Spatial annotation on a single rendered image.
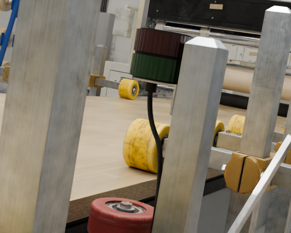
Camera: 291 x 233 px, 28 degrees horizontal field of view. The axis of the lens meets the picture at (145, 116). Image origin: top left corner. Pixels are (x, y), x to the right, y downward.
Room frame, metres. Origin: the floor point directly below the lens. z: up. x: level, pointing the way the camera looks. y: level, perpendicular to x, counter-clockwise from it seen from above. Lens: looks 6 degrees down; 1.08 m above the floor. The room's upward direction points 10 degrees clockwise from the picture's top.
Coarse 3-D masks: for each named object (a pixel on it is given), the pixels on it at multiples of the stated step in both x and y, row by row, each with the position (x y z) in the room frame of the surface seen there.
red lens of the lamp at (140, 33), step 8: (136, 32) 0.59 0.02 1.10; (144, 32) 0.58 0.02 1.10; (152, 32) 0.57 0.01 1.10; (160, 32) 0.57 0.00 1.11; (136, 40) 0.59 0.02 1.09; (144, 40) 0.57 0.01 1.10; (152, 40) 0.57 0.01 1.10; (160, 40) 0.57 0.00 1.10; (168, 40) 0.57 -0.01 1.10; (176, 40) 0.57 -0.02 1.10; (184, 40) 0.57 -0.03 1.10; (136, 48) 0.58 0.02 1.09; (144, 48) 0.57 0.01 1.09; (152, 48) 0.57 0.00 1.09; (160, 48) 0.57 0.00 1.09; (168, 48) 0.57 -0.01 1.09; (176, 48) 0.57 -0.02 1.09; (176, 56) 0.57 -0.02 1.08
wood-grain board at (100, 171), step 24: (0, 96) 1.64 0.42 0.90; (96, 96) 2.21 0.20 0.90; (0, 120) 1.18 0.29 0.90; (96, 120) 1.46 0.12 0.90; (120, 120) 1.55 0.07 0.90; (168, 120) 1.76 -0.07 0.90; (96, 144) 1.08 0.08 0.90; (120, 144) 1.13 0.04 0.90; (96, 168) 0.86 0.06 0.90; (120, 168) 0.89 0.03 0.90; (72, 192) 0.69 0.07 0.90; (96, 192) 0.71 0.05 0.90; (120, 192) 0.76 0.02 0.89; (144, 192) 0.83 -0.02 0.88; (72, 216) 0.66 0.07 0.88
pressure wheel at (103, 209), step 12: (96, 204) 0.63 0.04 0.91; (108, 204) 0.65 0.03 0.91; (120, 204) 0.64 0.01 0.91; (132, 204) 0.65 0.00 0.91; (144, 204) 0.67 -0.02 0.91; (96, 216) 0.62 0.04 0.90; (108, 216) 0.61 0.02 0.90; (120, 216) 0.61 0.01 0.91; (132, 216) 0.61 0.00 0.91; (144, 216) 0.62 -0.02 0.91; (96, 228) 0.62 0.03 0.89; (108, 228) 0.61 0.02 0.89; (120, 228) 0.61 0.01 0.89; (132, 228) 0.61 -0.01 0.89; (144, 228) 0.61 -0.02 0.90
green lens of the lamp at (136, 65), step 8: (136, 56) 0.58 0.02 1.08; (144, 56) 0.57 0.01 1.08; (152, 56) 0.57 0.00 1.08; (136, 64) 0.58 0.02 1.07; (144, 64) 0.57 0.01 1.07; (152, 64) 0.57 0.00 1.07; (160, 64) 0.57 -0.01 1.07; (168, 64) 0.57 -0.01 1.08; (176, 64) 0.57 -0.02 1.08; (136, 72) 0.58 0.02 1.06; (144, 72) 0.57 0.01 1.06; (152, 72) 0.57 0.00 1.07; (160, 72) 0.57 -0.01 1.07; (168, 72) 0.57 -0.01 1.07; (176, 72) 0.57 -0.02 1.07; (168, 80) 0.57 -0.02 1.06; (176, 80) 0.57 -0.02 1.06
